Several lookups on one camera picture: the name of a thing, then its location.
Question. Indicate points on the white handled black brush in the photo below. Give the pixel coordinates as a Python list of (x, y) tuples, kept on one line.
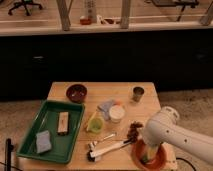
[(93, 156)]

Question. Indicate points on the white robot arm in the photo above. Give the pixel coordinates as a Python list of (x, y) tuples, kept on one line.
[(162, 127)]

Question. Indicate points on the white paper cup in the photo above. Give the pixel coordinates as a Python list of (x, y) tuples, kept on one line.
[(116, 113)]

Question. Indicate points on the metal cup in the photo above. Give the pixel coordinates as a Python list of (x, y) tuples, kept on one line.
[(137, 93)]

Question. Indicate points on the grey cloth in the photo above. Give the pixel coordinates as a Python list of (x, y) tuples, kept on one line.
[(104, 107)]

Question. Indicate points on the dark red bowl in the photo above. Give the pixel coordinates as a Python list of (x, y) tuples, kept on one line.
[(76, 93)]

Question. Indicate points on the yellow stick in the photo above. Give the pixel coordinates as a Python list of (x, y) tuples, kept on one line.
[(89, 120)]

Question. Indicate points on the brown grape bunch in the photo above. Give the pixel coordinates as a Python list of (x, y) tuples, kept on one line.
[(133, 131)]

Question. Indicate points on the wooden block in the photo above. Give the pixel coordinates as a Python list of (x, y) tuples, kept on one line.
[(63, 122)]

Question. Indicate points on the red object on shelf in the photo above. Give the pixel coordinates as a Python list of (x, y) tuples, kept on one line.
[(85, 21)]

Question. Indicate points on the orange clay bowl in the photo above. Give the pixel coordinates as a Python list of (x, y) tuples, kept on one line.
[(157, 164)]

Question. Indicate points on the green plastic tray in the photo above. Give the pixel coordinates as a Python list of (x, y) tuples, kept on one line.
[(47, 119)]

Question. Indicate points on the green cucumber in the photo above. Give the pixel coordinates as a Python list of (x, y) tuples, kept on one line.
[(149, 153)]

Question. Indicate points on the grey blue sponge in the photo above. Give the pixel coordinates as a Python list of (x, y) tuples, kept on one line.
[(43, 143)]

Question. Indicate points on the black office chair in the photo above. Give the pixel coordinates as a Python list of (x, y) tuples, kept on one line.
[(24, 3)]

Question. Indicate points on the black stand post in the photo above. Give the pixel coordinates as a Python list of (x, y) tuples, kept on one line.
[(8, 150)]

